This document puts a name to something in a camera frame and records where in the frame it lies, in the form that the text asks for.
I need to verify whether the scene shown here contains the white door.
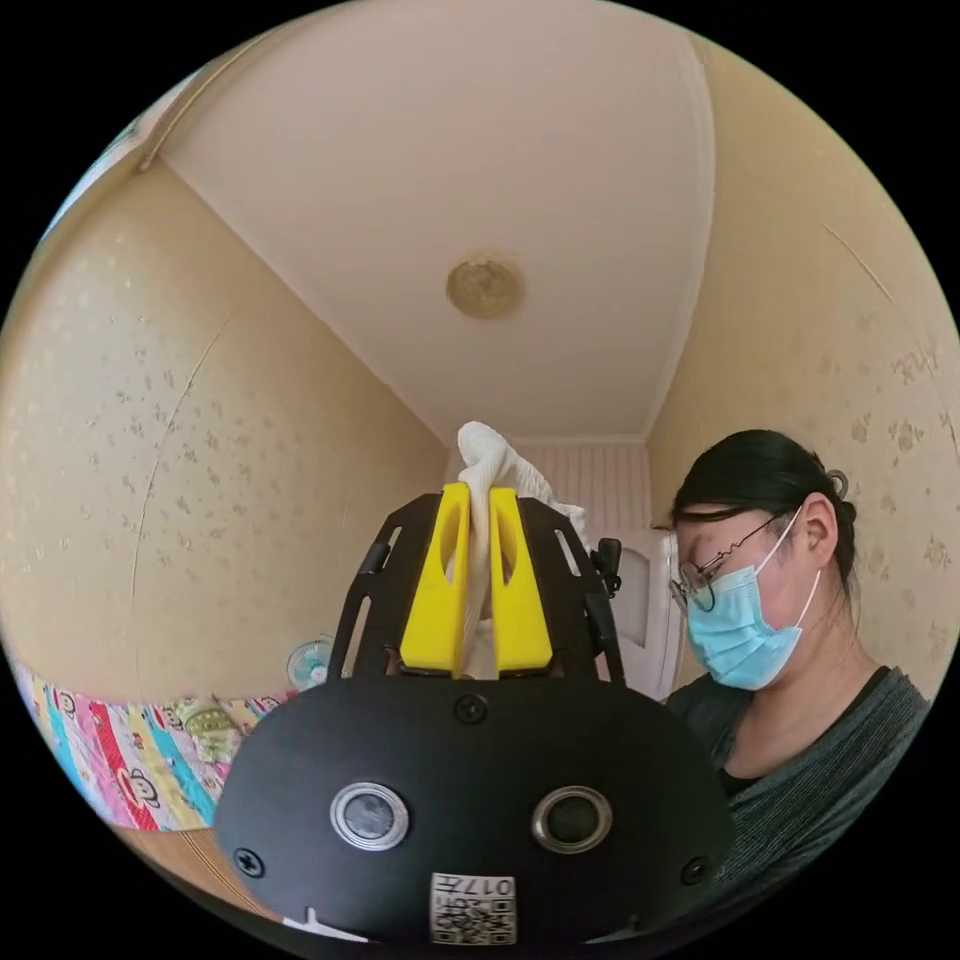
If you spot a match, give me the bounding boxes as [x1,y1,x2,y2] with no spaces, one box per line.
[619,529,681,702]

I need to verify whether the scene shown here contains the bed with colourful printed sheet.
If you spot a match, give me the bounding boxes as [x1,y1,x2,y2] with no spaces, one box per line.
[7,650,301,925]

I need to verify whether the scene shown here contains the white long pants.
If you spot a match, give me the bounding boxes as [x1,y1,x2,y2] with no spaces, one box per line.
[455,420,591,681]

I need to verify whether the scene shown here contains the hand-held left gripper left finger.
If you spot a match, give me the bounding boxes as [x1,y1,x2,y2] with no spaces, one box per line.
[398,482,473,670]

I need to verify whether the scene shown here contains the round ceiling lamp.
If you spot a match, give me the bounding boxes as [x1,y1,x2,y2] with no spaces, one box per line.
[446,250,527,322]

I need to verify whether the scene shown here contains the person's body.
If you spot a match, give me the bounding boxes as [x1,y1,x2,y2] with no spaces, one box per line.
[662,428,936,925]

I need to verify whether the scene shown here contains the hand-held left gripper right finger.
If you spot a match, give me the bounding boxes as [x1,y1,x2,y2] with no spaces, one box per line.
[488,486,554,672]

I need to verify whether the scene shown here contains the small white fan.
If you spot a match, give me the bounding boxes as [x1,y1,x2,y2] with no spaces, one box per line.
[285,636,336,694]

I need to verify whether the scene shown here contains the pale green printed cloth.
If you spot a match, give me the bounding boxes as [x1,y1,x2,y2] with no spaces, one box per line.
[176,695,265,762]

